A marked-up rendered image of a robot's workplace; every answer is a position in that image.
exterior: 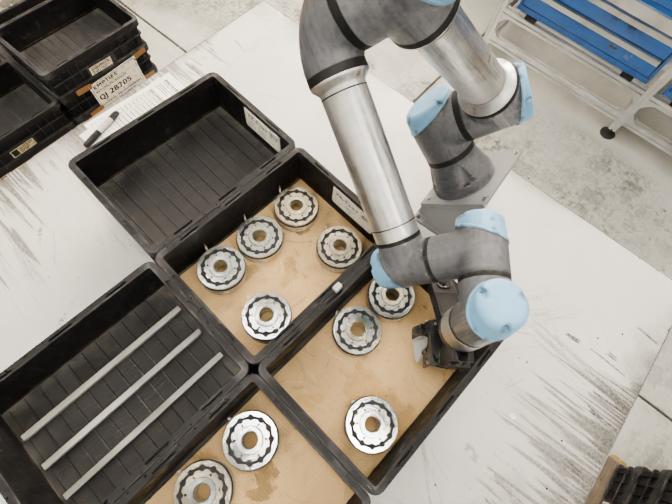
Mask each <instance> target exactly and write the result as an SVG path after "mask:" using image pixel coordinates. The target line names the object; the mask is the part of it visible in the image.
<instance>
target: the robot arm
mask: <svg viewBox="0 0 672 504"><path fill-rule="evenodd" d="M460 4H461V0H304V1H303V4H302V8H301V14H300V20H299V50H300V59H301V64H302V68H303V72H304V76H305V79H306V81H307V84H308V86H309V89H310V92H311V94H313V95H315V96H317V97H319V98H320V99H321V102H322V104H323V107H324V110H325V112H326V115H327V117H328V120H329V123H330V125H331V128H332V130H333V133H334V136H335V138H336V141H337V143H338V146H339V148H340V151H341V154H342V156H343V159H344V161H345V164H346V167H347V169H348V172H349V174H350V177H351V180H352V182H353V185H354V187H355V190H356V193H357V195H358V198H359V200H360V203H361V206H362V208H363V211H364V213H365V216H366V219H367V221H368V224H369V226H370V229H371V232H372V234H373V237H374V239H375V242H376V244H377V247H378V249H376V250H375V251H374V252H373V254H372V256H371V260H370V265H371V266H372V270H371V272H372V275H373V278H374V280H375V281H376V283H377V284H378V285H379V286H381V287H382V288H385V289H393V288H409V287H411V286H417V285H423V284H429V286H428V292H429V296H430V299H431V303H432V306H433V310H434V313H435V317H436V320H429V321H427V322H424V324H420V325H417V326H414V327H413V328H412V334H411V343H412V344H413V347H414V357H415V361H416V362H419V361H420V358H421V353H422V350H423V349H425V348H426V347H427V344H428V348H427V353H426V354H425V355H423V368H426V367H428V366H431V365H439V366H445V369H457V368H458V369H459V371H463V370H466V369H469V368H471V363H474V351H475V350H477V349H479V348H481V347H484V346H486V345H489V344H491V343H493V342H496V341H501V340H504V339H506V338H508V337H510V336H511V335H512V334H513V333H514V332H516V331H518V330H519V329H521V328H522V327H523V326H524V325H525V323H526V321H527V319H528V317H529V310H530V309H529V302H528V299H527V298H526V296H525V294H524V293H523V291H522V289H521V288H520V287H519V286H518V285H516V284H515V283H513V281H512V275H511V265H510V254H509V244H510V241H509V239H508V236H507V229H506V222H505V219H504V217H503V216H502V215H501V214H500V213H498V212H496V211H493V210H489V209H474V210H470V211H467V212H465V213H464V214H462V215H459V216H458V217H457V219H456V222H455V226H454V231H453V232H448V233H444V234H439V235H435V236H430V237H426V238H422V235H421V232H420V229H419V227H418V224H417V221H416V219H415V216H414V213H413V210H412V207H411V205H410V202H409V199H408V196H407V193H406V191H405V188H404V185H403V182H402V179H401V176H400V174H399V171H398V168H397V165H396V162H395V160H394V157H393V154H392V151H391V148H390V146H389V143H388V140H387V137H386V134H385V131H384V129H383V126H382V123H381V120H380V117H379V115H378V112H377V109H376V106H375V103H374V101H373V98H372V95H371V92H370V89H369V86H368V84H367V81H366V75H367V73H368V70H369V66H368V63H367V60H366V58H365V50H368V49H369V48H371V47H373V46H375V45H377V44H378V43H380V42H382V41H384V40H385V39H387V38H389V39H390V40H391V41H392V42H393V43H394V44H395V45H397V46H398V47H399V48H402V49H404V50H417V51H418V52H419V54H420V55H421V56H422V57H423V58H424V59H425V60H426V61H427V62H428V63H429V64H430V65H431V66H432V67H433V68H434V69H435V70H436V71H437V72H438V73H439V74H440V75H441V76H442V77H443V78H444V79H445V80H446V81H447V82H448V83H449V84H450V86H451V87H452V88H453V89H454V91H452V90H451V88H450V87H449V86H447V85H443V86H439V87H437V88H435V89H433V90H431V91H430V92H428V93H427V94H425V95H424V96H423V97H421V98H420V99H419V100H418V101H417V102H416V103H415V104H414V105H413V106H412V107H411V109H410V110H409V112H408V114H407V116H406V123H407V125H408V127H409V129H410V131H411V136H413V137H414V139H415V141H416V143H417V145H418V146H419V148H420V150H421V152H422V154H423V156H424V157H425V159H426V161H427V163H428V165H429V167H430V171H431V178H432V185H433V189H434V191H435V193H436V195H437V196H438V197H439V198H440V199H443V200H457V199H461V198H465V197H467V196H470V195H472V194H474V193H475V192H477V191H479V190H480V189H481V188H483V187H484V186H485V185H486V184H487V183H488V182H489V181H490V180H491V178H492V177H493V175H494V171H495V168H494V165H493V163H492V161H491V159H490V158H489V157H488V156H487V155H486V154H484V153H483V151H482V150H481V149H480V148H479V147H478V146H477V145H476V144H475V142H474V140H475V139H477V138H480V137H483V136H486V135H489V134H492V133H494V132H497V131H500V130H503V129H506V128H508V127H511V126H514V125H520V124H521V123H522V122H525V121H527V120H530V119H531V118H532V117H533V116H534V114H535V108H534V103H533V98H532V93H531V88H530V83H529V78H528V74H527V69H526V65H525V63H524V62H523V61H520V62H518V63H517V62H515V63H513V64H512V65H511V64H510V63H509V62H508V61H506V60H504V59H501V58H496V57H495V55H494V54H493V52H492V51H491V49H490V48H489V46H488V45H487V44H486V42H485V41H484V39H483V38H482V36H481V35H480V33H479V32H478V30H477V29H476V27H475V26H474V24H473V23H472V21H471V20H470V18H469V17H468V15H467V14H466V12H465V11H464V9H463V8H462V6H461V5H460ZM456 279H457V282H458V292H459V296H458V293H457V291H456V288H455V285H454V283H453V281H452V280H456ZM426 356H428V364H426ZM463 363H466V365H464V364H463ZM462 367H463V368H462Z"/></svg>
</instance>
